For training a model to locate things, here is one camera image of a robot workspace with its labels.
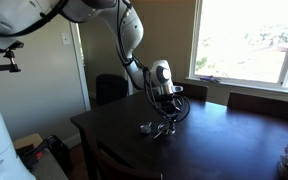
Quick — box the near wooden chair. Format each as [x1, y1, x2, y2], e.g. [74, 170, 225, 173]
[85, 132, 163, 180]

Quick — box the dark wooden chair right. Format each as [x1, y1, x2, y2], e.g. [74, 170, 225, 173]
[227, 92, 288, 120]

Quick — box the dark wooden chair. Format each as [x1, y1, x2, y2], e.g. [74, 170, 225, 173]
[227, 92, 288, 120]
[176, 82, 208, 101]

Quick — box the white light switch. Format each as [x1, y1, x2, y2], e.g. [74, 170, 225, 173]
[61, 33, 71, 45]

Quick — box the largest silver measuring cup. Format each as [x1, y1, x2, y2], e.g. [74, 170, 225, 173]
[154, 122, 176, 139]

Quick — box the black office chair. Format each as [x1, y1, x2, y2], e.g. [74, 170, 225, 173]
[96, 74, 128, 106]

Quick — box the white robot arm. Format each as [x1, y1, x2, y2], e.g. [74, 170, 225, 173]
[0, 0, 183, 180]

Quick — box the dark wooden chair left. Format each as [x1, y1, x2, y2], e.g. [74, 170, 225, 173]
[176, 82, 208, 101]

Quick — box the black camera on mount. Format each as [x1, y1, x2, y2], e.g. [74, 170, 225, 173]
[0, 41, 24, 73]

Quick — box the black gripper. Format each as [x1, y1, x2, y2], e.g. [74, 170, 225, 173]
[155, 95, 184, 134]

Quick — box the smallest silver measuring cup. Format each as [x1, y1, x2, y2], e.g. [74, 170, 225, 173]
[140, 122, 152, 135]

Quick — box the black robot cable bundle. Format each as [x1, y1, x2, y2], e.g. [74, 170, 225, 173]
[116, 0, 192, 124]

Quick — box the purple item on windowsill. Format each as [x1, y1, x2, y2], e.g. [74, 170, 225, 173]
[200, 77, 220, 83]

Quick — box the black tool case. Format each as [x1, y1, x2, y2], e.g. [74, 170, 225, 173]
[13, 134, 73, 174]

